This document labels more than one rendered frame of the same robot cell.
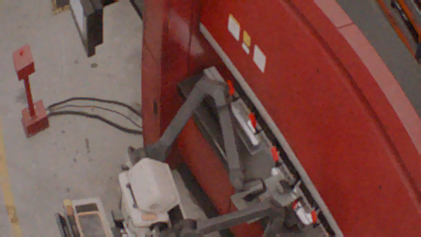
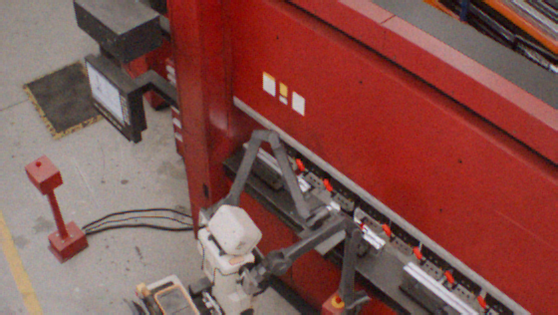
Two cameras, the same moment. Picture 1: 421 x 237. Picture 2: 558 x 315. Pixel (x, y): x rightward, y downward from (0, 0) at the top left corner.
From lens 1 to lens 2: 0.71 m
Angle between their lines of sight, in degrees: 11
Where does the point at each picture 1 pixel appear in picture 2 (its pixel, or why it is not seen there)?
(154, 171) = (234, 213)
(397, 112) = (462, 71)
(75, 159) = (128, 268)
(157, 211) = (243, 251)
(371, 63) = (421, 41)
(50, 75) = (75, 198)
